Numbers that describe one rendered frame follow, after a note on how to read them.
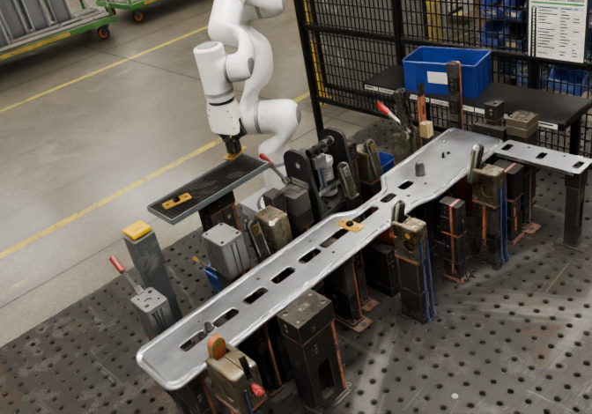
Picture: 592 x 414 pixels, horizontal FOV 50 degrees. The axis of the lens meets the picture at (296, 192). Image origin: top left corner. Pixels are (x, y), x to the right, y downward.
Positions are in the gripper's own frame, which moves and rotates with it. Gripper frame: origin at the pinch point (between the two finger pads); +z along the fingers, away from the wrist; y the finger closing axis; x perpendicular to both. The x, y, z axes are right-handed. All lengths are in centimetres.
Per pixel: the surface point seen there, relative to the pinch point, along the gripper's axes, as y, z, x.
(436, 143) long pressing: 43, 24, 55
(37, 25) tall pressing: -586, 86, 377
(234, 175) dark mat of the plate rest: 0.9, 8.2, -3.8
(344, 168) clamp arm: 26.6, 15.3, 18.3
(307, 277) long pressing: 34.0, 24.3, -23.3
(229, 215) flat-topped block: 0.0, 18.9, -9.8
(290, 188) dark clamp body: 13.6, 16.7, 5.3
